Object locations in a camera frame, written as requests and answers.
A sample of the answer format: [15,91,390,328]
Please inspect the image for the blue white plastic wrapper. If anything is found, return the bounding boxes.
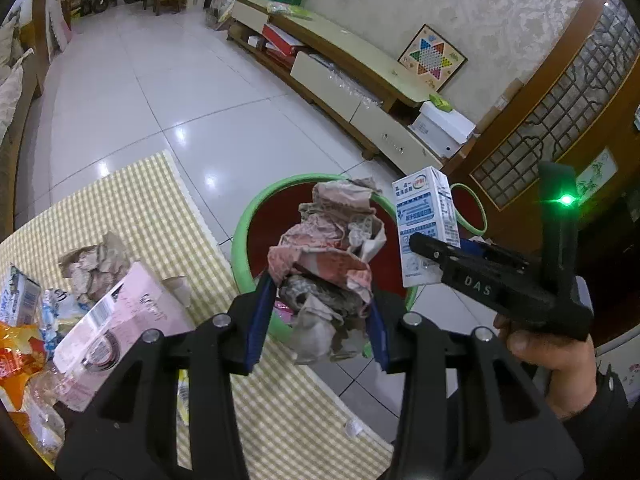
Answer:
[40,287,93,356]

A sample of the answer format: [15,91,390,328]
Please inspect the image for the pink foam mats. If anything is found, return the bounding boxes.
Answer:
[47,0,73,56]

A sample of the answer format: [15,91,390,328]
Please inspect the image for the large red bin green rim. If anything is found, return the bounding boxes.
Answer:
[231,173,426,343]

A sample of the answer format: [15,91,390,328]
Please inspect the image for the long cream TV cabinet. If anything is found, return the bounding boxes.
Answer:
[227,0,446,173]

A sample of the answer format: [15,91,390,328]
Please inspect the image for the person's right forearm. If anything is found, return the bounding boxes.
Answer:
[545,370,632,480]

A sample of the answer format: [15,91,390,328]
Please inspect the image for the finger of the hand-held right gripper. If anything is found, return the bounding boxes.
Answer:
[460,237,543,272]
[409,232,506,307]

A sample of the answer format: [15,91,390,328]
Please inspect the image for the pink carton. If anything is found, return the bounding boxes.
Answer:
[52,260,196,413]

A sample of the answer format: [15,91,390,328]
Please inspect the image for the red flat box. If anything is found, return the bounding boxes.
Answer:
[261,24,306,58]

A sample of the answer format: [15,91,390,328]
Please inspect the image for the wooden lattice door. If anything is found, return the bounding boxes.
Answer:
[450,0,640,213]

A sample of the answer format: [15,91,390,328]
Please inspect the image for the green plastic bag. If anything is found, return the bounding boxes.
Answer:
[266,1,313,21]

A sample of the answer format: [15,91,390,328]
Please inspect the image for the orange snack packet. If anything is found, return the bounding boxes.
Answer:
[0,322,51,413]

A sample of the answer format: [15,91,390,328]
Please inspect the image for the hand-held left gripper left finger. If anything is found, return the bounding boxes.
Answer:
[55,275,278,480]

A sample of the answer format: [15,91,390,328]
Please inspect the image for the beige paper piece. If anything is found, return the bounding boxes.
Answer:
[160,275,193,311]

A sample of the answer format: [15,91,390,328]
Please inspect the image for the yellow packet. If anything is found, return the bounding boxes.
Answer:
[177,367,192,426]

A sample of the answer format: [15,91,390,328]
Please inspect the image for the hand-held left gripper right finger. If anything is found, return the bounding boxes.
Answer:
[367,292,586,480]

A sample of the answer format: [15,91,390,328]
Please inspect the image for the white cardboard box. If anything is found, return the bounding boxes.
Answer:
[409,101,477,159]

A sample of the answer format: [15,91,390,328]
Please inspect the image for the star checkers game board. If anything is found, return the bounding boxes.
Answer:
[397,24,468,93]

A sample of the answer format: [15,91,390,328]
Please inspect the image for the small red bin green rim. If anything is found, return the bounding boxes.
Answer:
[450,183,488,236]

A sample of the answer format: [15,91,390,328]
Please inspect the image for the person's right hand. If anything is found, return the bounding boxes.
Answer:
[492,310,598,413]

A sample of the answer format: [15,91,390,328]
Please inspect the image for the paper ball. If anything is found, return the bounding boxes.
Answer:
[267,177,388,366]

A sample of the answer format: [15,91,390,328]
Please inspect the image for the blue white drink carton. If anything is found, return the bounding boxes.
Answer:
[0,265,43,326]

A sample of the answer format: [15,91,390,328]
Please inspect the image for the beige striped sofa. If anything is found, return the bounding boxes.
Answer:
[0,10,46,221]

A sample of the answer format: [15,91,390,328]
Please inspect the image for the crumpled brown paper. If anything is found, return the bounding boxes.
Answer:
[57,232,138,303]

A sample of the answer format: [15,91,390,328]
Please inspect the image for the clear plastic bottle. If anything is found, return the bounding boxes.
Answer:
[20,360,101,456]

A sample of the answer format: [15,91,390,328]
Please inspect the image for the yellow checkered tablecloth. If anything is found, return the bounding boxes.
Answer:
[0,150,396,480]

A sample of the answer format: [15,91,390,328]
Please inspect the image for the white blue milk carton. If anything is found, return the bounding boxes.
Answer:
[391,166,462,288]

